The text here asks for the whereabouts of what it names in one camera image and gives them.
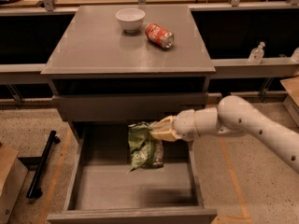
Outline closed grey top drawer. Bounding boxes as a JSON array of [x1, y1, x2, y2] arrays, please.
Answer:
[[53, 92, 207, 122]]

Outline grey drawer cabinet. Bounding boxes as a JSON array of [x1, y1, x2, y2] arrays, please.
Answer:
[[42, 5, 216, 139]]

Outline black metal bar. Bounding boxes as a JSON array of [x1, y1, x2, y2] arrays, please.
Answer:
[[26, 131, 60, 199]]

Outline grey metal rail shelf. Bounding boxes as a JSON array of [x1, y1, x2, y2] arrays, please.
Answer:
[[0, 57, 299, 85]]

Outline open grey middle drawer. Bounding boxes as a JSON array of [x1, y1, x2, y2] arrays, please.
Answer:
[[48, 124, 217, 224]]

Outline green jalapeno chip bag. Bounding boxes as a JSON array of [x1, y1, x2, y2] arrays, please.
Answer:
[[128, 122, 164, 171]]

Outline clear plastic bottle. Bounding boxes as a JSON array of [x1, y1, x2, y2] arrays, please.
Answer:
[[248, 41, 265, 64]]

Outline white ceramic bowl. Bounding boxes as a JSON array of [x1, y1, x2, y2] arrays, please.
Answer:
[[116, 8, 145, 33]]

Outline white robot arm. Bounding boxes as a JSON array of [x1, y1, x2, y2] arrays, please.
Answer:
[[149, 95, 299, 173]]

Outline brown cardboard box left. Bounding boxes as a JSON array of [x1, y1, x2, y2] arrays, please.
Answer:
[[0, 145, 28, 224]]

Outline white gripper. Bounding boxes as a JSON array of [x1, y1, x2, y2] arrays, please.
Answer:
[[150, 109, 196, 142]]

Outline red soda can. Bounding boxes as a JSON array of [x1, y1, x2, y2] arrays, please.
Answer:
[[145, 23, 174, 49]]

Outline wooden box right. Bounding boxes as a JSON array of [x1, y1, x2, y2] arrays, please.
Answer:
[[281, 77, 299, 127]]

